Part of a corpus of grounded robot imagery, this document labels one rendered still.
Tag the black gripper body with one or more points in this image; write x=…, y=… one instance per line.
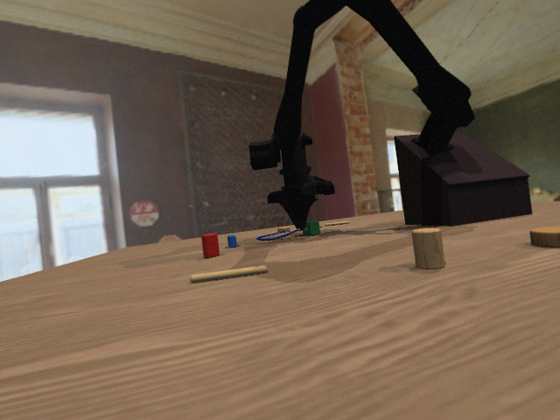
x=296, y=185

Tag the short wooden cylinder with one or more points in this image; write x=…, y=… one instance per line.
x=428, y=247

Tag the blue block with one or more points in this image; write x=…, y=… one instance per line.
x=231, y=239

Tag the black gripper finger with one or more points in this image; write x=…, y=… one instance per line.
x=301, y=209
x=289, y=210

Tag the red block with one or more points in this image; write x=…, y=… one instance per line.
x=210, y=245

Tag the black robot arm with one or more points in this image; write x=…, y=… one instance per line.
x=443, y=94

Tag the green block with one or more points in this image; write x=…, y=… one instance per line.
x=313, y=228

